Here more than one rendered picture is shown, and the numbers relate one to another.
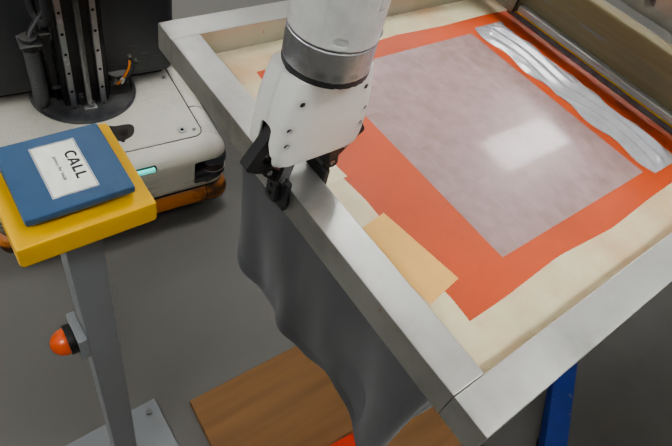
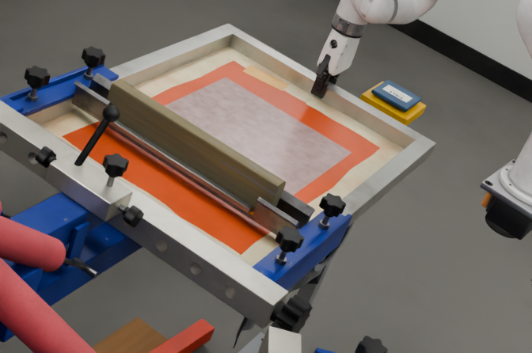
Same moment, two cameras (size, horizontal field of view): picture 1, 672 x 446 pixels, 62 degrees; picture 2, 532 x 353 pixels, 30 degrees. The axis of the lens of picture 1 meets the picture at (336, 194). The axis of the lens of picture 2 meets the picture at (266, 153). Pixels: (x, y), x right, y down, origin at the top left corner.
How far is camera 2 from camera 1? 251 cm
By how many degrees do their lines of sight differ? 101
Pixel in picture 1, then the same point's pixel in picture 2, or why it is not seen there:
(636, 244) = (157, 81)
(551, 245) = (203, 81)
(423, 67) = (302, 165)
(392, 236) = (274, 83)
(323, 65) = not seen: hidden behind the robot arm
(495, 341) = (222, 55)
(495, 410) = (227, 27)
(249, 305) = not seen: outside the picture
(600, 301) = (191, 46)
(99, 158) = (391, 96)
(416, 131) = (286, 125)
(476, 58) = not seen: hidden behind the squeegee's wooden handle
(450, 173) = (260, 107)
